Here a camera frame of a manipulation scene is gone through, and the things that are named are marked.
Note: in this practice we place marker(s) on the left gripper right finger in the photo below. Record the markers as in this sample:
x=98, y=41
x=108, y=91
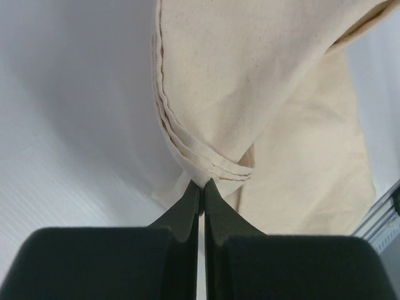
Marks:
x=244, y=263

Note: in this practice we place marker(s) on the aluminium mounting rail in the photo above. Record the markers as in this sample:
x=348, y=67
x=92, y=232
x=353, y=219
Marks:
x=380, y=226

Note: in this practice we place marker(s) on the beige cloth mat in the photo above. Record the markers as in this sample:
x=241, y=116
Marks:
x=257, y=96

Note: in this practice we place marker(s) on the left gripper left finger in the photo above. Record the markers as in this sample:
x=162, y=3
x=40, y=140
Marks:
x=158, y=261

